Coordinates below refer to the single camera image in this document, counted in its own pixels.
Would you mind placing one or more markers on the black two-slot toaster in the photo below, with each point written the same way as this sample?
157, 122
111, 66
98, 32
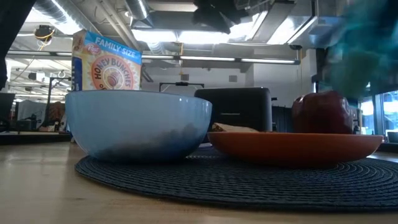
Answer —
236, 109

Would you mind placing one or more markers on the orange plate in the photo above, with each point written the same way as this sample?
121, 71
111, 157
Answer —
292, 149

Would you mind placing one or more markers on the black monitor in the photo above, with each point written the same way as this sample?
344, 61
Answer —
6, 105

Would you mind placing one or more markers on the green glass cup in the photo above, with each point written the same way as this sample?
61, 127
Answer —
360, 62

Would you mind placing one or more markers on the brown toast slice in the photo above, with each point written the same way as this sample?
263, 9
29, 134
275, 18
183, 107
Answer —
227, 127

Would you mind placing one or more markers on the blue bowl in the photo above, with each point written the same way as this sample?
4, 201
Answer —
136, 124

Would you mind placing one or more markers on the window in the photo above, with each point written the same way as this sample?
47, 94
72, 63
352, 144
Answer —
390, 109

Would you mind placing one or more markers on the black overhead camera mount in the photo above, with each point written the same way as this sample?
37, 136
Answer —
217, 15

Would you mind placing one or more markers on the black tripod stand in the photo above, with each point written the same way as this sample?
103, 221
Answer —
49, 93

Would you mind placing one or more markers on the silver round ceiling duct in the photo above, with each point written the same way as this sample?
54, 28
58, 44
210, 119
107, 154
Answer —
53, 9
138, 7

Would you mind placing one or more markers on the dark red apple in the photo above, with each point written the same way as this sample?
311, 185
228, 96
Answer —
323, 112

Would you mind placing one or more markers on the long ceiling light strip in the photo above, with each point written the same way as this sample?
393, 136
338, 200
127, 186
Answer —
217, 59

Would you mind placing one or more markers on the honey bunches cereal box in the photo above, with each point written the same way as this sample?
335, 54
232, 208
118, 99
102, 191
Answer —
105, 68

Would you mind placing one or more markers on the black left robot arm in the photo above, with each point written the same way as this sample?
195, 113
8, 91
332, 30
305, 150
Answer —
12, 31

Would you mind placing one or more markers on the black metal frame stand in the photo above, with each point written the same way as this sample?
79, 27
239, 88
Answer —
182, 83

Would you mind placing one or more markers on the dark round woven placemat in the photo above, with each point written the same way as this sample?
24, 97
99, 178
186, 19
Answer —
217, 186

